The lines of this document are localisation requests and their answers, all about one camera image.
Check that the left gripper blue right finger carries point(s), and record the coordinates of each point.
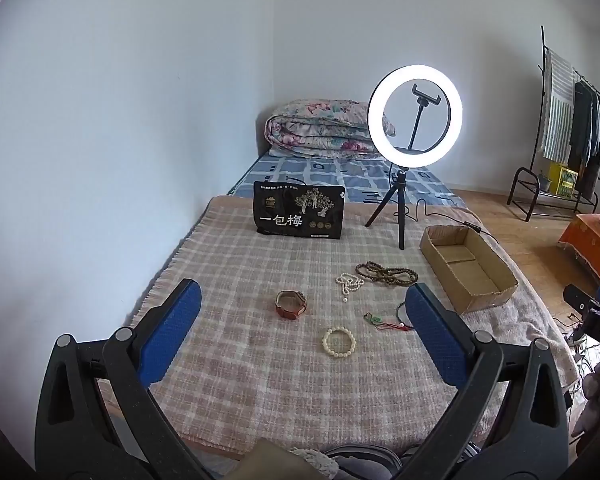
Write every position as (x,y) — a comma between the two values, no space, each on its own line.
(508,417)

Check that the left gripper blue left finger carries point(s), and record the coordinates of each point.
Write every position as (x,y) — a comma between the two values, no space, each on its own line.
(74,436)

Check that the blue wire bangle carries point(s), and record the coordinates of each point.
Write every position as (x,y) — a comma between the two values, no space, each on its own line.
(402,317)

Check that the red strap wristwatch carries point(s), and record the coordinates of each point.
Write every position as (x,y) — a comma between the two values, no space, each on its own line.
(290,304)

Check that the orange storage box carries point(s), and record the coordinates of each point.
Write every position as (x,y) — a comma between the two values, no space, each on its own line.
(582,235)

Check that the black clothes rack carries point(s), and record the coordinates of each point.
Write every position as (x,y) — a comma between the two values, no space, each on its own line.
(529,192)

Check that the brown cardboard box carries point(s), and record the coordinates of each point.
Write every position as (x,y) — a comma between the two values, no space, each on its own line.
(473,276)

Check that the yellow green box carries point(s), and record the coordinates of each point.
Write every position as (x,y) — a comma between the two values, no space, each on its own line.
(562,180)

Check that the dark hanging clothes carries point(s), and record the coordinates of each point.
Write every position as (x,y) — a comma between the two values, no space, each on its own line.
(584,156)

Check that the striped hanging towel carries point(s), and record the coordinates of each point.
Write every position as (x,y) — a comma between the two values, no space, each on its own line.
(557,107)

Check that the black tripod stand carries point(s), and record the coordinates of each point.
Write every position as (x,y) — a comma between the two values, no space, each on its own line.
(397,188)

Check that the blue patterned bed sheet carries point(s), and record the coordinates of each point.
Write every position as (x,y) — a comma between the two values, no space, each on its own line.
(365,181)

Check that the black plum snack bag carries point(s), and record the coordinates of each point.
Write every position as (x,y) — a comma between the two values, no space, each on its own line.
(297,210)

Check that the black phone holder clamp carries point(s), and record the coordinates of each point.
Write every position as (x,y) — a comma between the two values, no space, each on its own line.
(423,101)

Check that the folded floral quilt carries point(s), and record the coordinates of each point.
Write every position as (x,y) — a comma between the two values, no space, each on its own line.
(321,128)

